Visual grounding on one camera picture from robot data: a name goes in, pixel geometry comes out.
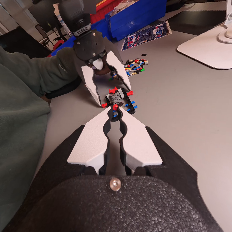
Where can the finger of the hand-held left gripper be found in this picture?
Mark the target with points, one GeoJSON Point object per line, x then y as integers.
{"type": "Point", "coordinates": [118, 70]}
{"type": "Point", "coordinates": [89, 83]}

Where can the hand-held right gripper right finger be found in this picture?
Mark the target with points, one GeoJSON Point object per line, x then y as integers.
{"type": "Point", "coordinates": [139, 145]}

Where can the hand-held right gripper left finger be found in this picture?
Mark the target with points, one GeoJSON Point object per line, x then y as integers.
{"type": "Point", "coordinates": [88, 143]}

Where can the black frame lego assembly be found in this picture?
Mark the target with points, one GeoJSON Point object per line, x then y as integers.
{"type": "Point", "coordinates": [125, 98]}

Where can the person's left forearm green sleeve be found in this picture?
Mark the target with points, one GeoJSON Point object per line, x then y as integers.
{"type": "Point", "coordinates": [59, 70]}

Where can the pile of loose lego pieces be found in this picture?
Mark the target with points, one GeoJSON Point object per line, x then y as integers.
{"type": "Point", "coordinates": [136, 68]}

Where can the lego instruction booklet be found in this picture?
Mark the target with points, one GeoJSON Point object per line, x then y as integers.
{"type": "Point", "coordinates": [145, 35]}

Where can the person's left hand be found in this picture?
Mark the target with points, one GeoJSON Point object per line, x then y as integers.
{"type": "Point", "coordinates": [102, 72]}

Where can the red plastic bin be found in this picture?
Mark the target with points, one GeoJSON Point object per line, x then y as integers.
{"type": "Point", "coordinates": [104, 12]}

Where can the large blue plastic bin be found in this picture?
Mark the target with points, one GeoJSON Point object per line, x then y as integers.
{"type": "Point", "coordinates": [137, 20]}

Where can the person's green sweatshirt torso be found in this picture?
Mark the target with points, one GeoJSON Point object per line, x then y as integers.
{"type": "Point", "coordinates": [20, 126]}

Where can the black desk mat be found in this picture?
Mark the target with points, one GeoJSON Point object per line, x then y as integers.
{"type": "Point", "coordinates": [195, 23]}

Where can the white monitor stand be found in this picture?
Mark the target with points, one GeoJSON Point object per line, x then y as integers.
{"type": "Point", "coordinates": [208, 47]}

